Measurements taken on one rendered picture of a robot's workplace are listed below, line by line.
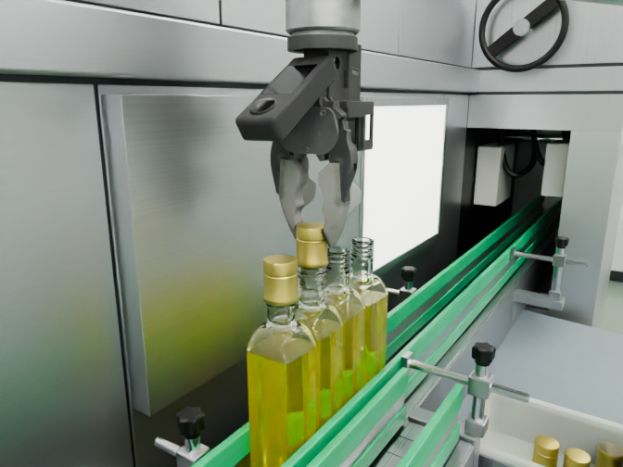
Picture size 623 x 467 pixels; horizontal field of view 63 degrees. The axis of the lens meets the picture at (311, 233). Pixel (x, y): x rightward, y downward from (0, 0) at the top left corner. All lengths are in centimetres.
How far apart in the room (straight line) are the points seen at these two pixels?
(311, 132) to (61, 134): 23
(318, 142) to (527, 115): 102
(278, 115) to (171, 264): 21
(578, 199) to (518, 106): 29
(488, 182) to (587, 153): 31
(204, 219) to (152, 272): 9
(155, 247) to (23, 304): 13
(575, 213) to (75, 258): 124
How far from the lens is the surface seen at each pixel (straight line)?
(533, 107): 148
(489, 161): 164
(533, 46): 148
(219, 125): 60
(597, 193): 148
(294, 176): 54
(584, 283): 153
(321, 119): 51
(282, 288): 50
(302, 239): 54
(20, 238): 51
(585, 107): 146
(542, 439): 91
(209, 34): 61
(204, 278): 61
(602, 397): 119
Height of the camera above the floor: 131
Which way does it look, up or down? 15 degrees down
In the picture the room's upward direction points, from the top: straight up
